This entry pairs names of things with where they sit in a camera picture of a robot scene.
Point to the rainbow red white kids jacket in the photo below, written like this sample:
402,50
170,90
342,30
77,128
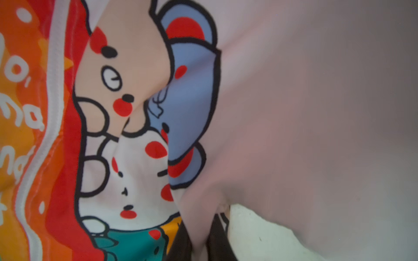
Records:
122,119

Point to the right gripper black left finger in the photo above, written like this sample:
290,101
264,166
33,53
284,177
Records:
181,249

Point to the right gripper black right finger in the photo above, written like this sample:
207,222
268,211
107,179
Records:
218,245

